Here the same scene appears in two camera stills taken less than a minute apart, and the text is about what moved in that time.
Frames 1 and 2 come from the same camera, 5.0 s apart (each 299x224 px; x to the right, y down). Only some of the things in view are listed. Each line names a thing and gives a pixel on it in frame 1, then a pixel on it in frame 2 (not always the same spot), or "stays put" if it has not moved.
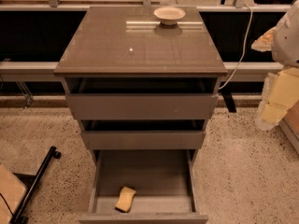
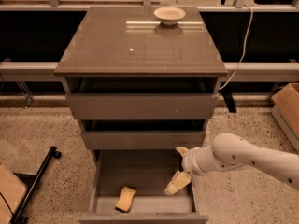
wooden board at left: x=11 y=193 stays put
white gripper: x=287 y=42 -> x=191 y=162
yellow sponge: x=125 y=199 stays put
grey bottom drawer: x=163 y=181 stays put
